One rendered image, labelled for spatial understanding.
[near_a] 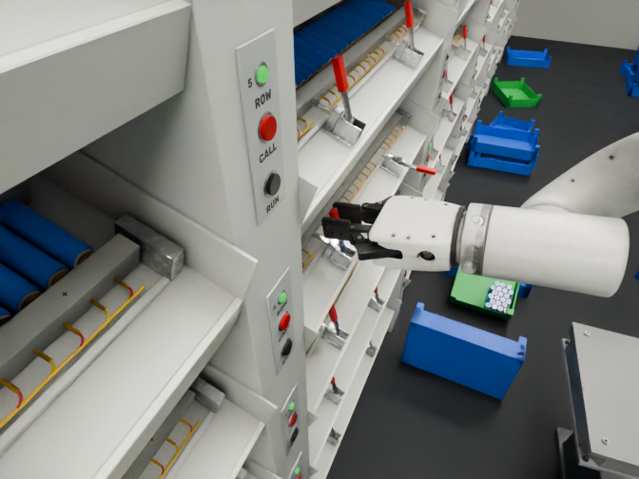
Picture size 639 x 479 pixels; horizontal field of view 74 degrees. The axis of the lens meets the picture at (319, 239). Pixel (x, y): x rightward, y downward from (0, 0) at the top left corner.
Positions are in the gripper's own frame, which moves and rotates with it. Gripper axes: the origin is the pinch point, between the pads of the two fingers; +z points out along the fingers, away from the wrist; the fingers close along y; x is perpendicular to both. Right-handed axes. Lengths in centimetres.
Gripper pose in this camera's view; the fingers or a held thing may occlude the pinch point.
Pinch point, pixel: (342, 220)
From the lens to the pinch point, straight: 57.6
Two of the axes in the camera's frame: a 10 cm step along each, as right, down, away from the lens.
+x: -1.5, -7.9, -6.0
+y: 4.2, -6.0, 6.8
